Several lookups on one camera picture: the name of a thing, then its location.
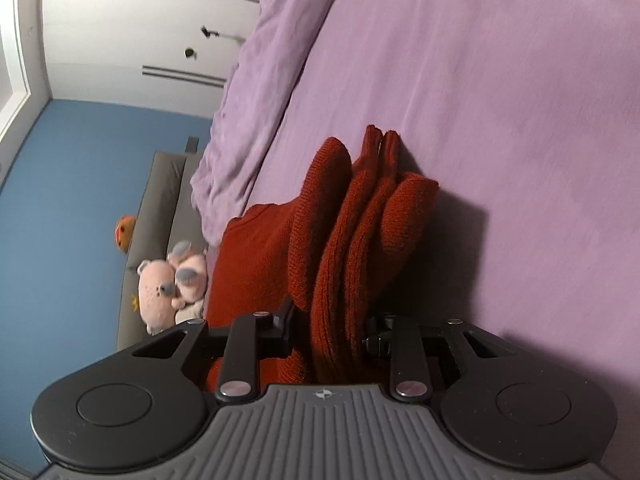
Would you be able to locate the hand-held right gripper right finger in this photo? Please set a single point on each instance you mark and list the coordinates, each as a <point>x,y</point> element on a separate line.
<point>381,340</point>

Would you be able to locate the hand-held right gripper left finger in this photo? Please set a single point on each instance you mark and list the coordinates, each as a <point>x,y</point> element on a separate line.
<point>287,321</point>

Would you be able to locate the red knit sweater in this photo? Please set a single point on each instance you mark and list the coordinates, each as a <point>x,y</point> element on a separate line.
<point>345,240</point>

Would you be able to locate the pink plush bunny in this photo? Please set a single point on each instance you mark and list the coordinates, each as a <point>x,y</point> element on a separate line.
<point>189,277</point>

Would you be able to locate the pink plush bear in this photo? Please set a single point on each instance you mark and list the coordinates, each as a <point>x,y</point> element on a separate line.
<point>156,294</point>

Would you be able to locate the grey padded headboard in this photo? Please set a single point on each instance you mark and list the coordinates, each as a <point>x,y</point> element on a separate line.
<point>155,220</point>

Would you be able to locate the orange plush toy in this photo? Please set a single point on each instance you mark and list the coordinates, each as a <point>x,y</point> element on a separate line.
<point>124,232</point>

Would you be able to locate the purple bed sheet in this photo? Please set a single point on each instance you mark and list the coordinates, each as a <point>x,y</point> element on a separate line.
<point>500,160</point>

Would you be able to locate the purple duvet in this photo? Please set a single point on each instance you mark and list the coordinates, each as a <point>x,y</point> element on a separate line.
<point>260,85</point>

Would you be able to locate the white wardrobe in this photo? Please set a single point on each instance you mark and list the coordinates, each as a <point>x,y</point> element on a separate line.
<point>150,30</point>

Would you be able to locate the white door frame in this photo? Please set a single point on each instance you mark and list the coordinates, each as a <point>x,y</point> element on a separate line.
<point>20,60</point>

